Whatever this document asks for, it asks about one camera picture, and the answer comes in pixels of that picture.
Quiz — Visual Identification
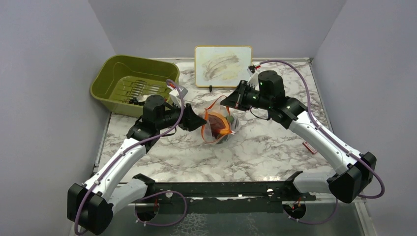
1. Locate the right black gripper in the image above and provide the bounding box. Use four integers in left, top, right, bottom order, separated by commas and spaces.
220, 81, 272, 112

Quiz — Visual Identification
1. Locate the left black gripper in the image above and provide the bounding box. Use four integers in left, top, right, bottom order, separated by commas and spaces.
157, 99, 207, 131

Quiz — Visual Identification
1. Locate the clear zip bag orange zipper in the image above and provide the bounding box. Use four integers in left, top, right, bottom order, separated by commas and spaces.
199, 95, 240, 145

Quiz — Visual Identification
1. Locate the black toy grape bunch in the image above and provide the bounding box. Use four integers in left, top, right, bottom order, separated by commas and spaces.
128, 98, 145, 106

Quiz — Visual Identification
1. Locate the olive green plastic bin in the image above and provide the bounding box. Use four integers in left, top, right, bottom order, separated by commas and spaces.
90, 55, 180, 118

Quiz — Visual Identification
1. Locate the orange toy carrot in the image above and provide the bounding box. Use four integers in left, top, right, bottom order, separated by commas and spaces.
218, 127, 233, 136

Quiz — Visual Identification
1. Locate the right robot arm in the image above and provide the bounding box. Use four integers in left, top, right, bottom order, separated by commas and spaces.
221, 70, 376, 203

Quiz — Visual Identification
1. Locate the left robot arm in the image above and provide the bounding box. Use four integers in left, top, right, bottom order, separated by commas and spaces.
67, 95, 206, 236

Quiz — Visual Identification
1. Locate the framed painting on stand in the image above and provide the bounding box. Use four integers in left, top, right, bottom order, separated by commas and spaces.
194, 45, 253, 88

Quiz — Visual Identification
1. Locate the small red white card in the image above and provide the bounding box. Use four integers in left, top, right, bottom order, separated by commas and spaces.
302, 141, 318, 155

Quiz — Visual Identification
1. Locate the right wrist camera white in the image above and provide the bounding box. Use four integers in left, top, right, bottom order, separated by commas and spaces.
247, 64, 261, 88

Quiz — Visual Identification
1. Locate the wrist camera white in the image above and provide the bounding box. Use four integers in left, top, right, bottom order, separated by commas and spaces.
168, 85, 188, 107
247, 64, 261, 88

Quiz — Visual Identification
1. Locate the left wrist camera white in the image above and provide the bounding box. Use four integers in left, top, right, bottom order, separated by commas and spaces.
168, 85, 188, 107

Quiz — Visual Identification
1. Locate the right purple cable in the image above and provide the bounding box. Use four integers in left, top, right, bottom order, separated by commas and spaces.
251, 59, 386, 226

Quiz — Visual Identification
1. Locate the purple cable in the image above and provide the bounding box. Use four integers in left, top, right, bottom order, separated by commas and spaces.
251, 59, 386, 226
73, 79, 189, 236

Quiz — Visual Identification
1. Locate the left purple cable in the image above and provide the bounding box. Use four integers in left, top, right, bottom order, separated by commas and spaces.
73, 79, 189, 236

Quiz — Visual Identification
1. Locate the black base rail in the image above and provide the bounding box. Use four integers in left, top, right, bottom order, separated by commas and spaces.
134, 181, 316, 214

